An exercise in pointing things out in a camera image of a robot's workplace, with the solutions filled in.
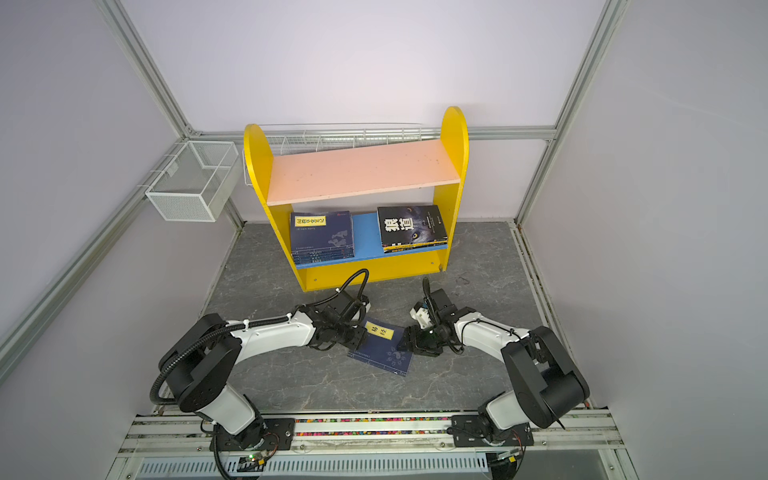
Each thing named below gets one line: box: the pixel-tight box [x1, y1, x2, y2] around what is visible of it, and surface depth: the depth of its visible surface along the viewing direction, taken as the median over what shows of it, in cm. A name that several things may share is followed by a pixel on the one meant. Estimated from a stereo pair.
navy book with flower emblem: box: [347, 318, 413, 377], surface depth 88 cm
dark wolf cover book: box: [377, 205, 448, 254], surface depth 96 cm
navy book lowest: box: [290, 210, 355, 266], surface depth 91 cm
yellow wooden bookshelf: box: [244, 106, 470, 208], surface depth 76 cm
